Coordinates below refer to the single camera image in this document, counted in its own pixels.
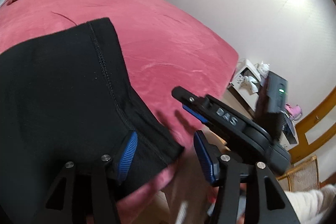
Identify white side table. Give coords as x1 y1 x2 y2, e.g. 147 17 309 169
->
229 59 302 150

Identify wooden door frame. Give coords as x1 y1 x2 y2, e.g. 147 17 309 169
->
289 88 335 164

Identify wicker chair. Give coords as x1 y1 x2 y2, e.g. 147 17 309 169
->
277 155 319 192

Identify pink bed sheet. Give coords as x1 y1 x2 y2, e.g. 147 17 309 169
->
0 0 240 214

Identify black device green light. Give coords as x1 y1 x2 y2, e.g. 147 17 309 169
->
256 70 289 140

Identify black embroidered pants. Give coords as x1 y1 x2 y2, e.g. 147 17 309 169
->
1 18 183 223

